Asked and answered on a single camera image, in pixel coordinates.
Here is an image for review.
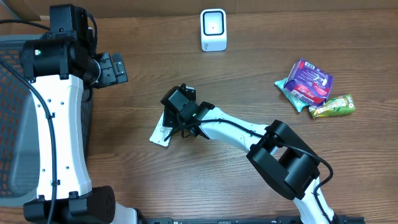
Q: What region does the grey plastic shopping basket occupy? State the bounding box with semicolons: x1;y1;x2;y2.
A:
1;34;93;207

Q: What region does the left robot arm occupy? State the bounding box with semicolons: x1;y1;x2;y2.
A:
19;4;139;223

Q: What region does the white barcode scanner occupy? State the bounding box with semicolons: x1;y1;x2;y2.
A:
200;8;228;52

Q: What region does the green yellow snack packet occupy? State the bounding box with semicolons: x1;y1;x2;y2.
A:
308;95;356;119

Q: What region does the white conditioner tube gold cap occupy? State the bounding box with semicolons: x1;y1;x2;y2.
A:
149;113;172;147

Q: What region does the purple Carefree pad pack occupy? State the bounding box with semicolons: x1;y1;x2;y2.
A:
284;58;334;106

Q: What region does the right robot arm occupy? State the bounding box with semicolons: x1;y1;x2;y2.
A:
161;84;338;223

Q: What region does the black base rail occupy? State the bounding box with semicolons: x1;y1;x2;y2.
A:
136;216;366;224

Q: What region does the mint green wipes packet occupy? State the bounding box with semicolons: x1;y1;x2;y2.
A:
274;78;309;113

